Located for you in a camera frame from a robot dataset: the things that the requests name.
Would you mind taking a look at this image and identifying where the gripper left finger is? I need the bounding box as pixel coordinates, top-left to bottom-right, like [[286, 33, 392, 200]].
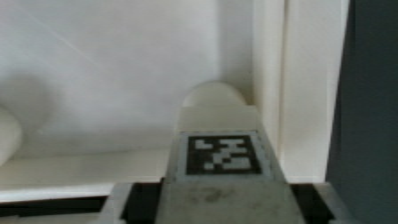
[[94, 182, 161, 224]]

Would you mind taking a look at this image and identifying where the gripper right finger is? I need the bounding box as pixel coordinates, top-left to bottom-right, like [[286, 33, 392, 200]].
[[289, 182, 355, 224]]

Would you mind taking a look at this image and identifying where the white leg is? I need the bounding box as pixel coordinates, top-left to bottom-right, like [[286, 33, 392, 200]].
[[154, 82, 305, 224]]

